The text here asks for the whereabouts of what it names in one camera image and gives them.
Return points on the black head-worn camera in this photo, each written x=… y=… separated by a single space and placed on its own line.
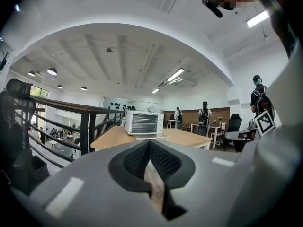
x=213 y=7

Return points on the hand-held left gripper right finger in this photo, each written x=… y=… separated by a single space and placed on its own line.
x=203 y=188

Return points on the round grey table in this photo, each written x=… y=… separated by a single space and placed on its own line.
x=236 y=134

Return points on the ceiling tube light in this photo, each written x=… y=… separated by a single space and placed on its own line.
x=155 y=90
x=175 y=74
x=257 y=19

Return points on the black railing with wooden top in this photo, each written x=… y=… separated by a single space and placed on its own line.
x=84 y=126

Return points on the black high-back office chair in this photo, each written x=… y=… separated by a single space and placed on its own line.
x=235 y=124

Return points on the glass toaster oven door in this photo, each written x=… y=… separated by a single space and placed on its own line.
x=154 y=136

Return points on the white toaster oven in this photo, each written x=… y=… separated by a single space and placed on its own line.
x=144 y=122

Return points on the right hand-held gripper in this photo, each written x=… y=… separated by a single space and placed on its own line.
x=272 y=174

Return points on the wooden table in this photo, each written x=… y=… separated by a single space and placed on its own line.
x=113 y=136

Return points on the white chair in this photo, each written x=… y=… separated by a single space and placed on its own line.
x=219 y=133

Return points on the white ceiling air conditioner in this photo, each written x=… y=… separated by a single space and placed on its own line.
x=182 y=81

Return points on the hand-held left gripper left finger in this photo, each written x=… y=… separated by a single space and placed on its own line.
x=94 y=193

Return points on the white folding table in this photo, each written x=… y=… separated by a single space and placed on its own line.
x=171 y=120

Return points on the dark waste bin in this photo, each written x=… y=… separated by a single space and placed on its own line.
x=35 y=171

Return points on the small white table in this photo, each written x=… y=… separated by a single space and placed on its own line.
x=214 y=127

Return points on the black pendant lamp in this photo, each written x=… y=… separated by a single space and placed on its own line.
x=84 y=88
x=59 y=86
x=52 y=71
x=31 y=73

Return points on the black wall ornament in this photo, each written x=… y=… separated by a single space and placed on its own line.
x=3 y=61

